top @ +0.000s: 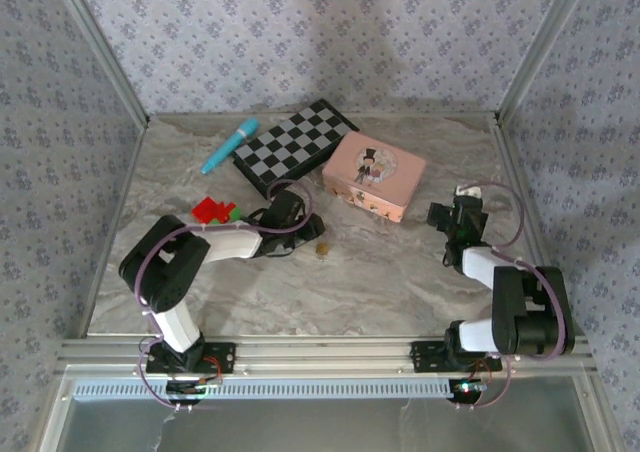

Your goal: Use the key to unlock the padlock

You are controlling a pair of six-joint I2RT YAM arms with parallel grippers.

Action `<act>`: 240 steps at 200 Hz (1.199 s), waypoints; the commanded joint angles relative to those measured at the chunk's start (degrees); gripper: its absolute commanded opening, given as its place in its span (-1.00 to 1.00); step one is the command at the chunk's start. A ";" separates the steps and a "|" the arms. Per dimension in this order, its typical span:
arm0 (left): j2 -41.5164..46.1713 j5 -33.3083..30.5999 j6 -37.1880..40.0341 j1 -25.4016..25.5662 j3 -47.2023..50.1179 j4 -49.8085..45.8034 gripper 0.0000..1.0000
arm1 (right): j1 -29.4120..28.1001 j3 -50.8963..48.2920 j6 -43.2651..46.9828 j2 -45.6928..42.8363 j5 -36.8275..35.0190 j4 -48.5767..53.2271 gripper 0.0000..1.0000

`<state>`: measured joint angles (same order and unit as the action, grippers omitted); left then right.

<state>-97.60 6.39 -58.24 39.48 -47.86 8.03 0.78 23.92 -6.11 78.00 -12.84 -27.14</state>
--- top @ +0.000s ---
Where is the pink tin box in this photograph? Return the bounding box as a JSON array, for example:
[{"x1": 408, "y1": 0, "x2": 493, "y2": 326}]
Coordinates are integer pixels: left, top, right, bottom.
[{"x1": 320, "y1": 131, "x2": 428, "y2": 224}]

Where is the black and grey chessboard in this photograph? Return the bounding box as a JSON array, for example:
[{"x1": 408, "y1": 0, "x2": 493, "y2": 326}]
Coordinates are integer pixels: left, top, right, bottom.
[{"x1": 230, "y1": 98, "x2": 360, "y2": 199}]

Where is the red toy brick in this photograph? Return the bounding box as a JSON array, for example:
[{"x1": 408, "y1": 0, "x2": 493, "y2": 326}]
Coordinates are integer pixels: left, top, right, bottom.
[{"x1": 191, "y1": 196, "x2": 222, "y2": 224}]

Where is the turquoise marker pen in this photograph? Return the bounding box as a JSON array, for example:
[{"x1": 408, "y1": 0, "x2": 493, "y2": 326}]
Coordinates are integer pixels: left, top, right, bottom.
[{"x1": 201, "y1": 117, "x2": 260, "y2": 175}]

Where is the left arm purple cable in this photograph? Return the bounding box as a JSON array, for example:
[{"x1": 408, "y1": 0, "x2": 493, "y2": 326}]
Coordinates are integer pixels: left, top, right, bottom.
[{"x1": 135, "y1": 178, "x2": 315, "y2": 414}]

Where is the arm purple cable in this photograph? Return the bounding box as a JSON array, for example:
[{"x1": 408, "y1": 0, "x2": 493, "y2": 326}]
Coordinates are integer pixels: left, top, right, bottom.
[
  {"x1": 135, "y1": 178, "x2": 315, "y2": 414},
  {"x1": 469, "y1": 180, "x2": 577, "y2": 411}
]

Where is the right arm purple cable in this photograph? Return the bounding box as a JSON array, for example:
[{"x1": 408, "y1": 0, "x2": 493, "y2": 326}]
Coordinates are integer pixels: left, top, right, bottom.
[{"x1": 469, "y1": 180, "x2": 577, "y2": 411}]

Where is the aluminium mounting rail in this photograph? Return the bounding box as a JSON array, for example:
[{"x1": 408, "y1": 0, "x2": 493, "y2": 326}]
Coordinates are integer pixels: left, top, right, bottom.
[{"x1": 54, "y1": 335, "x2": 599, "y2": 376}]

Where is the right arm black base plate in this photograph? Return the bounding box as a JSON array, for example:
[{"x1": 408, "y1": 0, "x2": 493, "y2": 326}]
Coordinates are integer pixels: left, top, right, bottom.
[{"x1": 410, "y1": 340, "x2": 503, "y2": 374}]

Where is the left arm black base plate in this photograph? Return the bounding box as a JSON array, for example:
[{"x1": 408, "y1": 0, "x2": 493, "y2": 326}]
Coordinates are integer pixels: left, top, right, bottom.
[{"x1": 143, "y1": 340, "x2": 238, "y2": 376}]

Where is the grey slotted cable duct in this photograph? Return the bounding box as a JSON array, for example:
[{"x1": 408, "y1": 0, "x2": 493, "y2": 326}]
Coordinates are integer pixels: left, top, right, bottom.
[{"x1": 72, "y1": 377, "x2": 485, "y2": 400}]

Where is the aluminium corner post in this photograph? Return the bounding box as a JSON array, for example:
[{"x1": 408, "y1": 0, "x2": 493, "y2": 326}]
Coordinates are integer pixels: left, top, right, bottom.
[
  {"x1": 493, "y1": 0, "x2": 597, "y2": 127},
  {"x1": 49, "y1": 0, "x2": 152, "y2": 127}
]

